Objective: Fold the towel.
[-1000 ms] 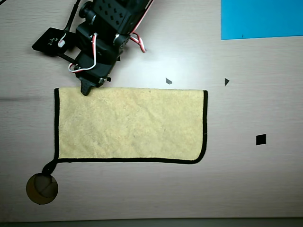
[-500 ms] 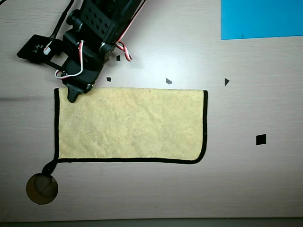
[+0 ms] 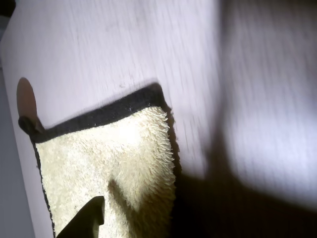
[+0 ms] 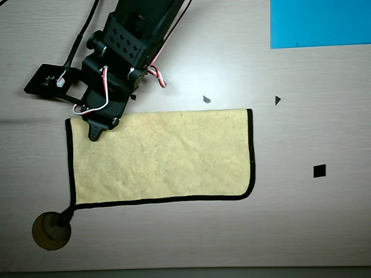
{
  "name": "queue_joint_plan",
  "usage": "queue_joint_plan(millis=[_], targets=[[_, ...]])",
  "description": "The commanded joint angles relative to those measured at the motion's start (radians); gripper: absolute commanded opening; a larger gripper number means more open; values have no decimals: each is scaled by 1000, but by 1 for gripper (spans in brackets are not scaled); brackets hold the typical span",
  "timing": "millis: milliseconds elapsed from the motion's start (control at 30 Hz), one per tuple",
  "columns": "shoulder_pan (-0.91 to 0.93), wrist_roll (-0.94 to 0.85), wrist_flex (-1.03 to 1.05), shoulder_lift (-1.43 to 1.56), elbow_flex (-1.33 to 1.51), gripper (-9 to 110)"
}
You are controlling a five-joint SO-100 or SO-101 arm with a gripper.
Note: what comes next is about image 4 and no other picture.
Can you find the round brown table grommet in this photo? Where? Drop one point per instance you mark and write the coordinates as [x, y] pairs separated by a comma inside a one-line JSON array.
[[43, 240]]

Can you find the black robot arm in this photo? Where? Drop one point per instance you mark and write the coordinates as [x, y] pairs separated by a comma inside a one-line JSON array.
[[150, 17]]

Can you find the blue paper sheet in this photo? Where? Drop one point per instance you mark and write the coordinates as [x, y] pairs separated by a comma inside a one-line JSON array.
[[319, 23]]

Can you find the square black tape mark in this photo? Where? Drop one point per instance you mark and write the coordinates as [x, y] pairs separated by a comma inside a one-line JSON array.
[[319, 171]]

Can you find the yellow towel with black trim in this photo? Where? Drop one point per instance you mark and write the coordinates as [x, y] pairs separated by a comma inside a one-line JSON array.
[[174, 159]]

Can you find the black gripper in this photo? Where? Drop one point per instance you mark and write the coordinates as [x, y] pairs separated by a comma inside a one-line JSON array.
[[102, 113]]

